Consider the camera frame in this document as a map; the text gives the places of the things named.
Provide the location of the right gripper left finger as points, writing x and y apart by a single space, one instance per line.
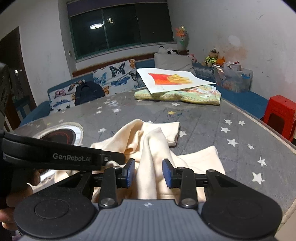
112 179

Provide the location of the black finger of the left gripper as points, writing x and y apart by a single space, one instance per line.
42 154

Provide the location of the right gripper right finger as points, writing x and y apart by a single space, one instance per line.
183 179

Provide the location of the cream sweatshirt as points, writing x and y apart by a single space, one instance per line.
149 144

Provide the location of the person's left hand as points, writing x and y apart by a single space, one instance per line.
7 214

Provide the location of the induction hob in table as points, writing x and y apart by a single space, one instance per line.
69 133

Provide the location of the dark blue backpack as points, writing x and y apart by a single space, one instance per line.
87 92

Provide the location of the green patterned folded blanket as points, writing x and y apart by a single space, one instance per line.
206 94

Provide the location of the butterfly print cushion cover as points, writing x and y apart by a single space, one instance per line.
115 78

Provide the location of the clear plastic storage box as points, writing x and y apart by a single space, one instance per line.
233 80

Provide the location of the blue corner sofa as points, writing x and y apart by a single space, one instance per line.
249 101

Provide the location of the grey pillow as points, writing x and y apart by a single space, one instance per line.
174 62

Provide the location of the red plastic stool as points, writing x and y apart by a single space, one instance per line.
280 116

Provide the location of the teddy bear toy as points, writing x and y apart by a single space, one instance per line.
211 59

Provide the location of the panda plush toy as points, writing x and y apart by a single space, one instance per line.
169 51

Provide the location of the dark window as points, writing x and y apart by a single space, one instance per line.
101 26

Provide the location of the colourful paper flower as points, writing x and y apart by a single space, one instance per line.
182 37

